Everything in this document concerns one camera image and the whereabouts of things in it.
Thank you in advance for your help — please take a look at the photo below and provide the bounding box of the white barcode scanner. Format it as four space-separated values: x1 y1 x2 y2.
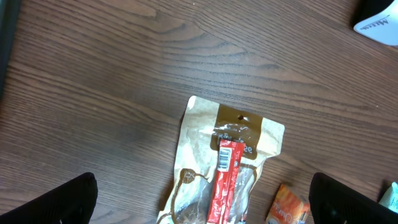
353 0 397 46

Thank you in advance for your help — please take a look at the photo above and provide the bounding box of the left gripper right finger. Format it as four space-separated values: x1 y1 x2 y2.
308 172 397 224

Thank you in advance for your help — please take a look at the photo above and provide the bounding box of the red snack stick packet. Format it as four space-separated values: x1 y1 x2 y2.
207 140 246 224

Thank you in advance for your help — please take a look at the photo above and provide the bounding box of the teal wet wipes pack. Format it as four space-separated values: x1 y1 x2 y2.
379 182 398 213

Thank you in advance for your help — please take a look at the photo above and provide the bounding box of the beige snack pouch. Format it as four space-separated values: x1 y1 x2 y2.
157 96 285 223

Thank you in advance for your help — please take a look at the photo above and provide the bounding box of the orange Kleenex tissue pack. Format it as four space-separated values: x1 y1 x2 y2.
265 184 310 224

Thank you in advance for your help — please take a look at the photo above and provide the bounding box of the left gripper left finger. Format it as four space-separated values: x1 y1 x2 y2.
1 172 98 224

